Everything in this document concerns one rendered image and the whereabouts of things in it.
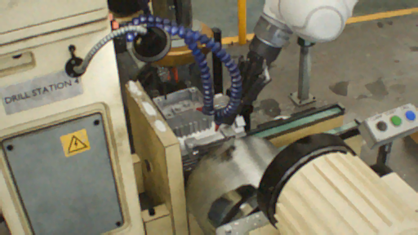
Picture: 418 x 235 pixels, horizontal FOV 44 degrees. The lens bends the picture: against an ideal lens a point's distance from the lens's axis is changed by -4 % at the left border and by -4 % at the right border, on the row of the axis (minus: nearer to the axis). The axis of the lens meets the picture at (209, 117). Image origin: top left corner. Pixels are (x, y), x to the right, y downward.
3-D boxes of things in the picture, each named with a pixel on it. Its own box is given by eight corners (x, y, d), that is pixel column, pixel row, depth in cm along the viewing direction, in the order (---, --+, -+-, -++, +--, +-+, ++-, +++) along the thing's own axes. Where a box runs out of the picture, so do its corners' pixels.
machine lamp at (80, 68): (80, 109, 88) (66, 43, 81) (66, 78, 97) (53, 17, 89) (179, 82, 94) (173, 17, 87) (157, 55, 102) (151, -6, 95)
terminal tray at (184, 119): (169, 143, 132) (166, 119, 128) (154, 121, 140) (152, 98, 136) (213, 129, 136) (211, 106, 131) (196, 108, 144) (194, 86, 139)
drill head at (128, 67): (142, 154, 154) (131, 81, 139) (104, 87, 184) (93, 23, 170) (220, 130, 161) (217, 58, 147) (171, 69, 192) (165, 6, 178)
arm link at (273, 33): (274, 21, 119) (263, 44, 121) (303, 32, 124) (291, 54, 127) (255, 7, 126) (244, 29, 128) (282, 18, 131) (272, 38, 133)
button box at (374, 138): (369, 150, 136) (378, 141, 132) (357, 127, 139) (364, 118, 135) (417, 131, 142) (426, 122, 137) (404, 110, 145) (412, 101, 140)
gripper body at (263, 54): (248, 29, 128) (232, 63, 132) (265, 44, 122) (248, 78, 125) (271, 37, 133) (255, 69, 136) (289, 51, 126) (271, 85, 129)
